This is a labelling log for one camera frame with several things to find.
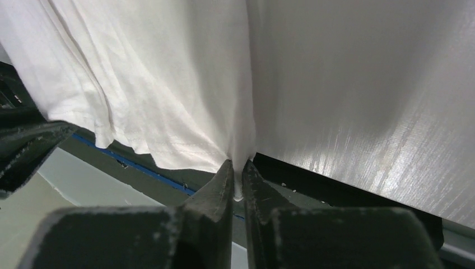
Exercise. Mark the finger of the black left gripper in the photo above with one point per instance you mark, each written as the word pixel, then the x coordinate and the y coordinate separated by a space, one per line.
pixel 27 140

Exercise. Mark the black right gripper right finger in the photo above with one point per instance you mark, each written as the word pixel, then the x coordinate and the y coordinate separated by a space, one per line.
pixel 282 235

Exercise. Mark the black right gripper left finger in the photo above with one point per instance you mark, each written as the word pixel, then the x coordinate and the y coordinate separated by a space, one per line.
pixel 195 234

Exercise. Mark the white t shirt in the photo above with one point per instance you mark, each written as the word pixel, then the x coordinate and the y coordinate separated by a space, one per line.
pixel 171 79

